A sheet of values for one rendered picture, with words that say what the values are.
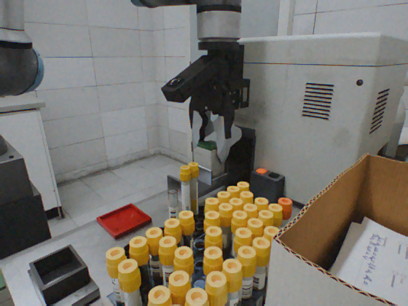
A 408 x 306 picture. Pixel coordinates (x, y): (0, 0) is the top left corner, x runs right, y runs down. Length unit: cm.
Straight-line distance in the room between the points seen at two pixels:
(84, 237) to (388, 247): 42
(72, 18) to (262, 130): 236
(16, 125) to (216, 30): 167
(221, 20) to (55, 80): 228
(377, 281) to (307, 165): 23
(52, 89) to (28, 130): 74
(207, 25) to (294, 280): 37
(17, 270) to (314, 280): 37
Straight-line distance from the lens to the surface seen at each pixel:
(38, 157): 204
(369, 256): 35
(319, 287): 19
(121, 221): 48
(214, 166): 48
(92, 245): 45
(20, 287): 42
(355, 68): 44
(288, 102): 48
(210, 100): 46
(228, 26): 45
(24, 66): 72
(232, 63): 49
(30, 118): 197
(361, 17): 182
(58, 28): 266
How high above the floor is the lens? 114
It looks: 20 degrees down
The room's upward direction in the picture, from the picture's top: straight up
